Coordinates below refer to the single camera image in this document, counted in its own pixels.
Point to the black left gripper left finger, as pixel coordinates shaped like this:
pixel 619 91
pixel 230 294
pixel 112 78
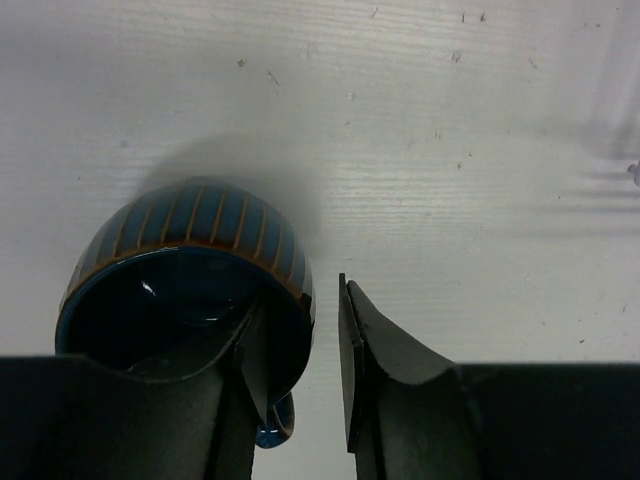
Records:
pixel 189 413

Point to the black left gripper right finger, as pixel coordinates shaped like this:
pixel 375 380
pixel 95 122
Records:
pixel 411 413

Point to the dark blue ribbed mug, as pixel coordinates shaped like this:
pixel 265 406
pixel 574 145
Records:
pixel 184 257

